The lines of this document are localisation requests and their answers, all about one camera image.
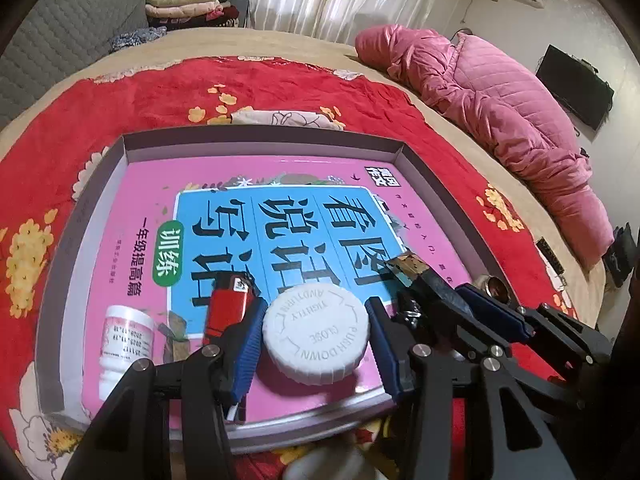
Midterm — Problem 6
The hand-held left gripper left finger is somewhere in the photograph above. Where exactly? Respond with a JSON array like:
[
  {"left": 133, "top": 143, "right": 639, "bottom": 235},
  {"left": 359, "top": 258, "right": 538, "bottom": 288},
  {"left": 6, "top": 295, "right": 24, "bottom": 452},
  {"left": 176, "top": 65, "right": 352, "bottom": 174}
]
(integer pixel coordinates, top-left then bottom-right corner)
[{"left": 60, "top": 297, "right": 268, "bottom": 480}]

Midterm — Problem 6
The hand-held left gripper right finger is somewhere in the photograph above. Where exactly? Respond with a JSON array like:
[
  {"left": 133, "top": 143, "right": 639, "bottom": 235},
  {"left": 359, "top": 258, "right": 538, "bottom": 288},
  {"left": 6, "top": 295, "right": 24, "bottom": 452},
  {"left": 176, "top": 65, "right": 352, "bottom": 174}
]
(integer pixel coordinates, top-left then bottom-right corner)
[{"left": 365, "top": 297, "right": 576, "bottom": 480}]

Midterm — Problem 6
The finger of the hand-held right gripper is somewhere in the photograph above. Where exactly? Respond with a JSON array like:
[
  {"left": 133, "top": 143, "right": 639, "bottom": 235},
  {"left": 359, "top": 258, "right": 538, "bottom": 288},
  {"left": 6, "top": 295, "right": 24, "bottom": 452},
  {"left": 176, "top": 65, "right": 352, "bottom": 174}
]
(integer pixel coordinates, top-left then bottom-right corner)
[
  {"left": 455, "top": 285, "right": 533, "bottom": 341},
  {"left": 415, "top": 270, "right": 501, "bottom": 358}
]

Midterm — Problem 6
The black and yellow wristwatch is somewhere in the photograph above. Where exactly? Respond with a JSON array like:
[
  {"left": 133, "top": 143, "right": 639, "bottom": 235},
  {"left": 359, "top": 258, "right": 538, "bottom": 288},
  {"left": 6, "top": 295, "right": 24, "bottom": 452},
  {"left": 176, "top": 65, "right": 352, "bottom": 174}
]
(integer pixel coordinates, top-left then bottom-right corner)
[{"left": 387, "top": 250, "right": 451, "bottom": 333}]

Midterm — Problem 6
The red lighter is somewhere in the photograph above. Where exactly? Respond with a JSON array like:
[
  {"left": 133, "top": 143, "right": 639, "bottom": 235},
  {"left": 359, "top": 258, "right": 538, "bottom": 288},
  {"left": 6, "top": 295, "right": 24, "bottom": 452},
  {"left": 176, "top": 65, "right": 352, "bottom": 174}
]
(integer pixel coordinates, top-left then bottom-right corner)
[{"left": 202, "top": 271, "right": 261, "bottom": 348}]

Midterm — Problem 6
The white bottle with ribbed cap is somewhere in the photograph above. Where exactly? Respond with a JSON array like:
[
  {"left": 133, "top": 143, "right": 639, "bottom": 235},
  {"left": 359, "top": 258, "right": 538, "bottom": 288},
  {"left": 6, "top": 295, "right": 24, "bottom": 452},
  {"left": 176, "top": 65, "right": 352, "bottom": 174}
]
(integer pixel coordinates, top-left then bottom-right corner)
[{"left": 262, "top": 285, "right": 371, "bottom": 386}]

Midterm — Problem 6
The grey cardboard box tray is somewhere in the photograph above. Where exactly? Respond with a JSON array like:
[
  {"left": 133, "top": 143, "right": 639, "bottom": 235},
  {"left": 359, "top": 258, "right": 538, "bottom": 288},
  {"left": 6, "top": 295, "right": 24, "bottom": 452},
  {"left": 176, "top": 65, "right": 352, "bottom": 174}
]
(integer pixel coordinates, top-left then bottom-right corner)
[{"left": 37, "top": 127, "right": 506, "bottom": 453}]

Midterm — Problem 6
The small round glass bottle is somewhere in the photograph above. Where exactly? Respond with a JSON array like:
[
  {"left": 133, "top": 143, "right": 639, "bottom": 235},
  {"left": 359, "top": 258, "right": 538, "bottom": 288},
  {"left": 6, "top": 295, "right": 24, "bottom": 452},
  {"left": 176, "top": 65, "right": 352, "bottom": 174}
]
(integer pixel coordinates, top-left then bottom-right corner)
[{"left": 472, "top": 275, "right": 511, "bottom": 306}]

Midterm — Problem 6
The black remote control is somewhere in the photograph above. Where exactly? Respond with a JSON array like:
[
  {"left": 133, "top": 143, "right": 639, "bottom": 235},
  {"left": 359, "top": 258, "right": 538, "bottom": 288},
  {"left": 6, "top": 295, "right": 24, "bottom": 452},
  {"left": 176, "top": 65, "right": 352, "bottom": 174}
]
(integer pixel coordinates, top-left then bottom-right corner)
[{"left": 536, "top": 240, "right": 563, "bottom": 276}]

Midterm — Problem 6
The small white pill bottle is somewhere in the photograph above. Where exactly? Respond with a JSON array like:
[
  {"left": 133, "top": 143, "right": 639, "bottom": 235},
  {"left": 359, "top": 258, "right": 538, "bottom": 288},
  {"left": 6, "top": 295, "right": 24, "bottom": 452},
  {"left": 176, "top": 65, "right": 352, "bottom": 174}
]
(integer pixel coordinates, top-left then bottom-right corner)
[{"left": 98, "top": 305, "right": 153, "bottom": 401}]

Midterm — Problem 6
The pink and blue book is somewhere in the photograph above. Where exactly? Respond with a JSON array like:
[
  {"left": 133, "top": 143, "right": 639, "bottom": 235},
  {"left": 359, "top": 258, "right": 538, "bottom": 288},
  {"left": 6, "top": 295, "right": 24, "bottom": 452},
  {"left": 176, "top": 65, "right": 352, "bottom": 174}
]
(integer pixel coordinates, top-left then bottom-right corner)
[{"left": 82, "top": 157, "right": 481, "bottom": 426}]

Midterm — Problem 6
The pink quilted down jacket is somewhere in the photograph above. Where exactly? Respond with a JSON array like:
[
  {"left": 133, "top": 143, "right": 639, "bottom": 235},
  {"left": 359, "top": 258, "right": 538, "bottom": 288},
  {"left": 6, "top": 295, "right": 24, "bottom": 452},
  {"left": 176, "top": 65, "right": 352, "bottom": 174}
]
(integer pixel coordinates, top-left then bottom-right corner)
[{"left": 355, "top": 24, "right": 615, "bottom": 271}]

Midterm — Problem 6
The black flat television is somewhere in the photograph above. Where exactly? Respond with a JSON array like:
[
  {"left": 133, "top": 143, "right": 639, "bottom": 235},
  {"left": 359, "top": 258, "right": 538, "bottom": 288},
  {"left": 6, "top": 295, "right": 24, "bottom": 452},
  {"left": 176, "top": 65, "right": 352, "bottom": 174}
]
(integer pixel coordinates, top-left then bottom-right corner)
[{"left": 535, "top": 44, "right": 615, "bottom": 131}]

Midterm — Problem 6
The red floral blanket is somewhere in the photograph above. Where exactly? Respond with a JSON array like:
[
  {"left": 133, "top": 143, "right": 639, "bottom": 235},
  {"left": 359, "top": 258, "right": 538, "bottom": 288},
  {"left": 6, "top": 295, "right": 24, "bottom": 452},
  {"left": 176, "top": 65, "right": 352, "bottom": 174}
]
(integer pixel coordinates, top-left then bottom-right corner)
[{"left": 0, "top": 55, "right": 576, "bottom": 480}]

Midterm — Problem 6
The bed with beige sheet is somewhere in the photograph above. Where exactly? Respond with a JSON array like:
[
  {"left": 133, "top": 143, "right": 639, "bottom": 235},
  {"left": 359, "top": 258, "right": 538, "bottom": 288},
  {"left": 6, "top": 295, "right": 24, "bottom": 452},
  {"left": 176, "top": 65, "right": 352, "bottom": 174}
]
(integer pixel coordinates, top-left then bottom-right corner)
[{"left": 0, "top": 27, "right": 608, "bottom": 480}]

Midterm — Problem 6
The white sheer curtain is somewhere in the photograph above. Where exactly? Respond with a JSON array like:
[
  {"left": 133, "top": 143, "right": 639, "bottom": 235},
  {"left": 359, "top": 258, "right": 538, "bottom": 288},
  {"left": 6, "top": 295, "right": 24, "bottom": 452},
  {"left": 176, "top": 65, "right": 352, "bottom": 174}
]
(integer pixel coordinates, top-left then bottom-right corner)
[{"left": 232, "top": 0, "right": 448, "bottom": 56}]

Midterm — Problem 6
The blue patterned cloth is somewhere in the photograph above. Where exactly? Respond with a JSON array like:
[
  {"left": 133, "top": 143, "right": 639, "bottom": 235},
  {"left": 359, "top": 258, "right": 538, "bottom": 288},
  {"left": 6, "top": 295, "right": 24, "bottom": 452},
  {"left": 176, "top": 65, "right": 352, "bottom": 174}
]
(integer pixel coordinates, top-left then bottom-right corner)
[{"left": 109, "top": 27, "right": 166, "bottom": 52}]

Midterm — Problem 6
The pink folded cloth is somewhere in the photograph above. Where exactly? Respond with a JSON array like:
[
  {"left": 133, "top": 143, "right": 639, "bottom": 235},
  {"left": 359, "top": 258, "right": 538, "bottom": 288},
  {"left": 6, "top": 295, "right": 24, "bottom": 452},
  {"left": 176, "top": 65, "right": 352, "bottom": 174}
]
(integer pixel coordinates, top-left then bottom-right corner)
[{"left": 146, "top": 2, "right": 226, "bottom": 20}]

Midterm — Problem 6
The grey quilted headboard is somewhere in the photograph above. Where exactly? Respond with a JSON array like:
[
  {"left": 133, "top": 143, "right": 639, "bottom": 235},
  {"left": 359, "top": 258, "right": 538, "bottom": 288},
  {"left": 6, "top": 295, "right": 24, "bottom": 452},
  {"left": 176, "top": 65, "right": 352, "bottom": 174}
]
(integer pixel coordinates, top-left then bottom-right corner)
[{"left": 0, "top": 0, "right": 151, "bottom": 128}]

